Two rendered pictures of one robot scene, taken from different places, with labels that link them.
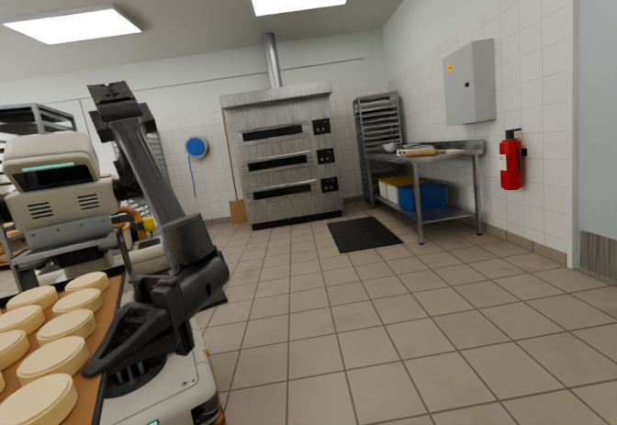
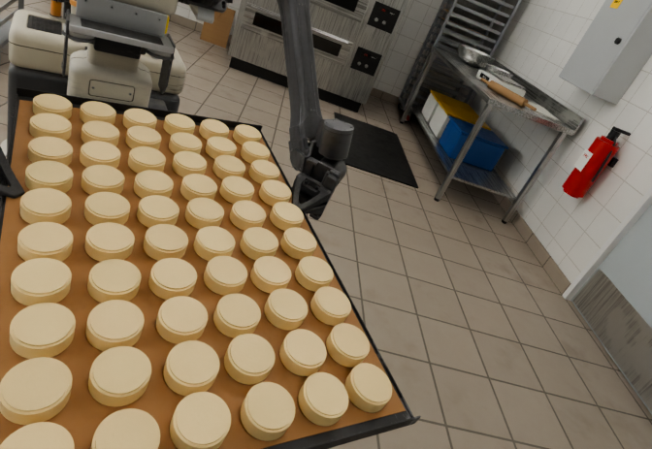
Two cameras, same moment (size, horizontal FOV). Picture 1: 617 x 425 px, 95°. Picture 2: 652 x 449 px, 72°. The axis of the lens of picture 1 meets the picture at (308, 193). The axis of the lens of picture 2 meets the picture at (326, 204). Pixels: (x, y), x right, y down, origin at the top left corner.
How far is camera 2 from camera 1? 0.52 m
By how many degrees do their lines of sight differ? 21
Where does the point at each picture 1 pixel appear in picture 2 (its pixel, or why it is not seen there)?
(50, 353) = (277, 188)
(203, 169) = not seen: outside the picture
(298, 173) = (333, 21)
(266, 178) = not seen: hidden behind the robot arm
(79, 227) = (133, 15)
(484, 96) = (624, 69)
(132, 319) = (307, 186)
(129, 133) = (300, 1)
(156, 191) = (307, 76)
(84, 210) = not seen: outside the picture
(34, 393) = (287, 208)
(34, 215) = not seen: outside the picture
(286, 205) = not seen: hidden behind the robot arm
